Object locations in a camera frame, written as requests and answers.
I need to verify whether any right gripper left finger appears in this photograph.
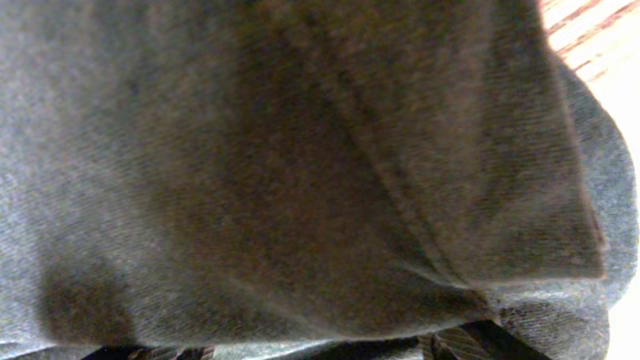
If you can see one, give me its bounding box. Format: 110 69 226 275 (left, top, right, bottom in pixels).
82 346 215 360

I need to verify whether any dark teal t-shirt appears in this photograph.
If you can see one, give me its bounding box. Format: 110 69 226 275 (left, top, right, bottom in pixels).
1 0 638 359

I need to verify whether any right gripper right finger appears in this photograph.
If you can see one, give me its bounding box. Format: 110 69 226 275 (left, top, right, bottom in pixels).
418 322 550 360

